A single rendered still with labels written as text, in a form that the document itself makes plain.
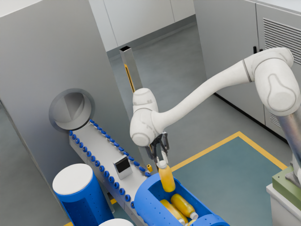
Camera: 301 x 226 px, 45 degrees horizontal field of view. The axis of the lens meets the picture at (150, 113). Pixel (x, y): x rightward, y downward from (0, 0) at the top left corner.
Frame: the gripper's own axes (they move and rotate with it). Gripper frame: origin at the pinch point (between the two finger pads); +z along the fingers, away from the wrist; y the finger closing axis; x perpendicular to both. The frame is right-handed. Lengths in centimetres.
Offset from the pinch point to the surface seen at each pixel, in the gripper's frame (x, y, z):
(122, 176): -53, 8, 43
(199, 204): 12.3, -8.3, 30.5
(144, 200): -1.7, 15.2, 19.4
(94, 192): -56, 28, 46
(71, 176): -71, 36, 35
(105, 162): -77, 9, 46
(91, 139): -113, 5, 46
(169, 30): -414, -266, 130
